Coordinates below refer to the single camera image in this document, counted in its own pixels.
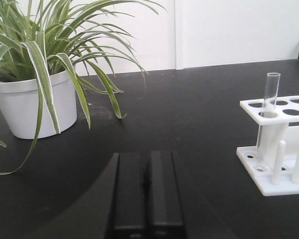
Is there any white plant pot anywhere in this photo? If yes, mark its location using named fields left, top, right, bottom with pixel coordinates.
left=0, top=71, right=77, bottom=139

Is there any clear glass test tube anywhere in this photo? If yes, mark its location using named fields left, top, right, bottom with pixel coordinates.
left=253, top=72, right=282, bottom=172

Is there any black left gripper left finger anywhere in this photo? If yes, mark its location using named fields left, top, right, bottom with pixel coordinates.
left=107, top=152, right=146, bottom=239

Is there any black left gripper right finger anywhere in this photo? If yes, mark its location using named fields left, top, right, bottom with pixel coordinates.
left=147, top=151, right=186, bottom=239

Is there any green spider plant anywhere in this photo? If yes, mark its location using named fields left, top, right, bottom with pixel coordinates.
left=0, top=0, right=168, bottom=175

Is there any white test tube rack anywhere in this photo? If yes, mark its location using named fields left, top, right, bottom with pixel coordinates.
left=236, top=95, right=299, bottom=196

